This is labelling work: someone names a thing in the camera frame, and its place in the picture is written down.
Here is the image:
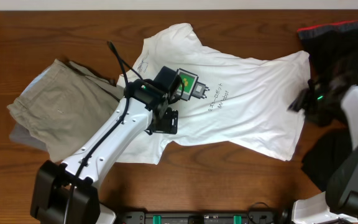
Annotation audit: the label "black garment red trim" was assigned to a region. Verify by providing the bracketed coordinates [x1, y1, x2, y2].
[298, 20, 358, 192]

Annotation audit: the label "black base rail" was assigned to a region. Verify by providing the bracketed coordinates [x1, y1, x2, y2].
[115, 208, 286, 224]

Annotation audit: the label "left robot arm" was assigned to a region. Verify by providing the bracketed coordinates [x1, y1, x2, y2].
[30, 78, 184, 224]

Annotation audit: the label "white printed t-shirt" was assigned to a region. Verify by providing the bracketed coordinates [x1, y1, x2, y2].
[118, 23, 310, 164]

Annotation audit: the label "folded grey garment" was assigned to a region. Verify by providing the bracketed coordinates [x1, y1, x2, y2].
[9, 123, 47, 152]

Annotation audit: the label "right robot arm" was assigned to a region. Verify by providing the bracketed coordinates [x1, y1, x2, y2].
[282, 76, 358, 223]

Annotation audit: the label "folded khaki trousers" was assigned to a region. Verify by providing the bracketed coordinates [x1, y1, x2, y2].
[7, 60, 123, 162]

